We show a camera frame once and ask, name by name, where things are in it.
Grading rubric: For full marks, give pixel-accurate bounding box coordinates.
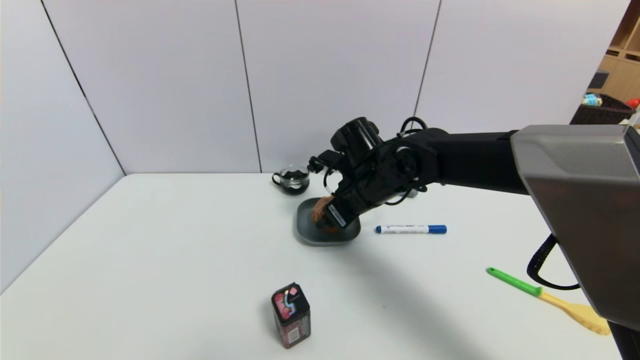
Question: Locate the yellow pasta spoon green handle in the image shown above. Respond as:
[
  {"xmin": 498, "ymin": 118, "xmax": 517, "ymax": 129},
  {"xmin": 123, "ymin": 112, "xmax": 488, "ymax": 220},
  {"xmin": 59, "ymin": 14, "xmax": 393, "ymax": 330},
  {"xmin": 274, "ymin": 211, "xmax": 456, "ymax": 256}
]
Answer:
[{"xmin": 486, "ymin": 267, "xmax": 612, "ymax": 336}]

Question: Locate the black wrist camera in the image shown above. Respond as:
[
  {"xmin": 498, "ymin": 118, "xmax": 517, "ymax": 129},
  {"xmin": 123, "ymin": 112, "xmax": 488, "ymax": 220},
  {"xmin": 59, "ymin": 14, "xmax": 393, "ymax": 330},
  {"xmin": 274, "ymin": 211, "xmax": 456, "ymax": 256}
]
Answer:
[{"xmin": 307, "ymin": 149, "xmax": 346, "ymax": 176}]

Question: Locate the wooden shelf unit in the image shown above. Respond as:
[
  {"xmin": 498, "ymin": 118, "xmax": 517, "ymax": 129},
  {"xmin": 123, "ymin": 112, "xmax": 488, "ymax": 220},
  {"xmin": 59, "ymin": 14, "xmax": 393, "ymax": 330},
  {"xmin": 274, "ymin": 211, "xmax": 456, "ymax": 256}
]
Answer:
[{"xmin": 595, "ymin": 0, "xmax": 640, "ymax": 102}]

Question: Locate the golden brown bread bun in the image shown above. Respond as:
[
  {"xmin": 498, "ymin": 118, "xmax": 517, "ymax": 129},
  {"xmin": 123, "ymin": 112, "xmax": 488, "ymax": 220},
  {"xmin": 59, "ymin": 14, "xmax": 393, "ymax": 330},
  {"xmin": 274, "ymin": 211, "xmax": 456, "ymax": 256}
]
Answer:
[{"xmin": 312, "ymin": 196, "xmax": 342, "ymax": 235}]

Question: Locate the dark wicker basket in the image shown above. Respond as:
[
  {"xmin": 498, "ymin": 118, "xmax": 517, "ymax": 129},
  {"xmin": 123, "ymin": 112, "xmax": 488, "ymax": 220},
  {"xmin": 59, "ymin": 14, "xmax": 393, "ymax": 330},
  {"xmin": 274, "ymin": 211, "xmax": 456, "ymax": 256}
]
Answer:
[{"xmin": 570, "ymin": 93, "xmax": 635, "ymax": 126}]

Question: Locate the glass cup with dark contents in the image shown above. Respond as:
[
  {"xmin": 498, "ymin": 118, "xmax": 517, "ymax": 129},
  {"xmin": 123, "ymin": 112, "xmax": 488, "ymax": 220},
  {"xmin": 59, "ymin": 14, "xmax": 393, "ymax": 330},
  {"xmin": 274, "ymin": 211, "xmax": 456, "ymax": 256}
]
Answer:
[{"xmin": 271, "ymin": 166, "xmax": 311, "ymax": 196}]

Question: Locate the small black and red box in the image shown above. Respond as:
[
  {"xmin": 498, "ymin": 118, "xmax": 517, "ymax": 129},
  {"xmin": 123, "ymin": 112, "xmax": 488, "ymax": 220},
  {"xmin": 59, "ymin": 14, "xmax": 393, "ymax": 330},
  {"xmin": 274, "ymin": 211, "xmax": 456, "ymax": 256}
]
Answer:
[{"xmin": 271, "ymin": 282, "xmax": 312, "ymax": 349}]

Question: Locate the grey square dish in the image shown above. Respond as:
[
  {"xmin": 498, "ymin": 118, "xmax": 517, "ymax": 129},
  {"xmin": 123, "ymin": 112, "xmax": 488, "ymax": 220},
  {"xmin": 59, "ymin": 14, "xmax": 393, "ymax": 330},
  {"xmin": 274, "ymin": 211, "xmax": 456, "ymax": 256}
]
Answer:
[{"xmin": 296, "ymin": 198, "xmax": 362, "ymax": 247}]

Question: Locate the white marker with blue cap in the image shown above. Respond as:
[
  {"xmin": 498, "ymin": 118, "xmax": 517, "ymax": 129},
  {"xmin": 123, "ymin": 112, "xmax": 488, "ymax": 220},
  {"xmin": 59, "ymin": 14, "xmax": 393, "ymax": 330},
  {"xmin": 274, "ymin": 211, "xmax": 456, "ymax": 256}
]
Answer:
[{"xmin": 375, "ymin": 224, "xmax": 447, "ymax": 235}]

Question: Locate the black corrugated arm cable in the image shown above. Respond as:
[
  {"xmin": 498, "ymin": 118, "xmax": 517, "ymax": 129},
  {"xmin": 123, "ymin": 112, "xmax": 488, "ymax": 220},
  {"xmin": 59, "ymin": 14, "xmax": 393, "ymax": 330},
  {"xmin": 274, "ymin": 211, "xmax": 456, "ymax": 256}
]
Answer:
[{"xmin": 526, "ymin": 234, "xmax": 581, "ymax": 291}]

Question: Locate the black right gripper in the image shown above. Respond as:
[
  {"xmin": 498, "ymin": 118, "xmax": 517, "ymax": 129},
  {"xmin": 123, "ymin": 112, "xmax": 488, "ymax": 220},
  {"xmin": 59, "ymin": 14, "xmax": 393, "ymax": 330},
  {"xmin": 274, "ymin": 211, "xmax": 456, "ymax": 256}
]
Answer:
[{"xmin": 313, "ymin": 180, "xmax": 376, "ymax": 233}]

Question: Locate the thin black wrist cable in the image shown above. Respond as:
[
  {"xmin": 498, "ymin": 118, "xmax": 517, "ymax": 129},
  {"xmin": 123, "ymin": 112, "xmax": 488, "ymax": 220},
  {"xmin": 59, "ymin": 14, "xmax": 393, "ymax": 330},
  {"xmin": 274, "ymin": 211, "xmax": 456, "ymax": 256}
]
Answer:
[{"xmin": 382, "ymin": 116, "xmax": 430, "ymax": 207}]

